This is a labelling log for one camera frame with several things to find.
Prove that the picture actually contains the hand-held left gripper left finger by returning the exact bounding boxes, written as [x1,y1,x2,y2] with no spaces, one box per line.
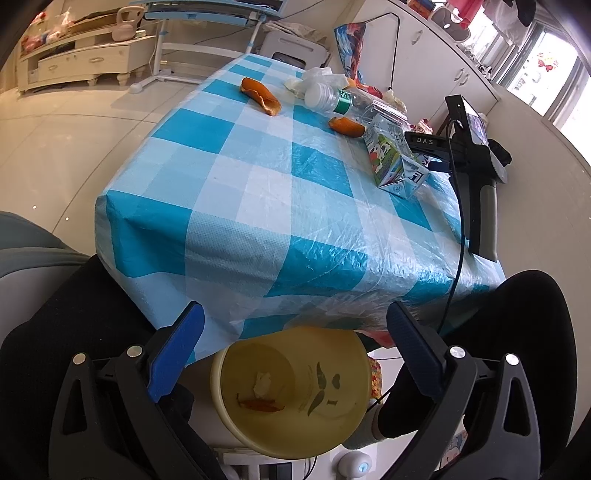
[48,301,227,480]

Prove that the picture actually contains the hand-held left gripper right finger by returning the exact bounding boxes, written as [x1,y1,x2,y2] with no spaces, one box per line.
[387,301,543,480]

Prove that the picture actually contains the blue milk carton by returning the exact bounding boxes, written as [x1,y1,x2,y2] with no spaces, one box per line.
[364,113,432,199]

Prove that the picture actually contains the yellow plastic bin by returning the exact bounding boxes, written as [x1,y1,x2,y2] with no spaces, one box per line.
[210,325,372,460]

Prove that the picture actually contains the colourful printed mat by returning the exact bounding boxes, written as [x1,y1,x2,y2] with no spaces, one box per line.
[367,356,385,400]

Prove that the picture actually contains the small orange peel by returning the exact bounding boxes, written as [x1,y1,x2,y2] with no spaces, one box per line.
[329,117,365,138]

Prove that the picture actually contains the cream cabinet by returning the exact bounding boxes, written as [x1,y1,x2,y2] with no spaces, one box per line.
[369,0,502,134]

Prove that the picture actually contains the clear plastic bottle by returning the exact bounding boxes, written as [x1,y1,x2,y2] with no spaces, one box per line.
[304,83,409,127]

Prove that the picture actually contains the orange peel scrap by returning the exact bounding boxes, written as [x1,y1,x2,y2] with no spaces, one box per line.
[238,394,287,414]

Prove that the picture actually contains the person's right leg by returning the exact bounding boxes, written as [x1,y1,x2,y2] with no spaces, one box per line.
[344,270,580,450]

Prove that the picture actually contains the colourful hanging bag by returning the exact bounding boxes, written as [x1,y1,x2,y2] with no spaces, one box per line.
[333,22,393,93]

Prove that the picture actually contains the crumpled white tissue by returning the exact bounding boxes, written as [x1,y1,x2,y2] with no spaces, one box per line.
[284,66,349,97]

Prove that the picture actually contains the white round device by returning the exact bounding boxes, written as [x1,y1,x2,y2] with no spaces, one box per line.
[337,450,372,478]

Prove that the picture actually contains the red container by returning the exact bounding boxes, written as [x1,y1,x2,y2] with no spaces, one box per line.
[445,0,480,20]

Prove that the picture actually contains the white plastic stool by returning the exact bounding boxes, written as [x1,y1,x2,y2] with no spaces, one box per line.
[261,32,331,70]

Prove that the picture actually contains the blue checkered tablecloth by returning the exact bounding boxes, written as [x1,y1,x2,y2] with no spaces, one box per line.
[95,53,506,365]

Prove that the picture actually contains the long orange peel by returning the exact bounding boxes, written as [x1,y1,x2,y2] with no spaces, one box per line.
[240,78,282,116]

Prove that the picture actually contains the beige cloth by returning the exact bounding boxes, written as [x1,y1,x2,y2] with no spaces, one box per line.
[264,22,324,44]

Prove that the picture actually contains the grey seat cushion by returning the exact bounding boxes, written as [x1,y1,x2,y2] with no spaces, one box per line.
[0,211,88,324]

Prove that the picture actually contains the blue study desk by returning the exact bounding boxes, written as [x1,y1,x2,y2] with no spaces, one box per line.
[129,0,282,95]

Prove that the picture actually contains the cream television stand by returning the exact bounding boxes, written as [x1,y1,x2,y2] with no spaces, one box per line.
[17,34,158,95]

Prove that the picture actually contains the beige kettlebell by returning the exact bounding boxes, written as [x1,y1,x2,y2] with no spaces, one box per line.
[112,13,139,40]

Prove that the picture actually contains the red and white plastic bags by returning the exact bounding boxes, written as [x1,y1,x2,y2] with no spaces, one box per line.
[21,11,75,51]

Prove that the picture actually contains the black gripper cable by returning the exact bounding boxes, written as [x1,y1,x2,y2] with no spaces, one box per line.
[434,117,465,337]

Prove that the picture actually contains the black hanging cord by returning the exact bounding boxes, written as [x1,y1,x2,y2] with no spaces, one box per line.
[365,11,402,93]

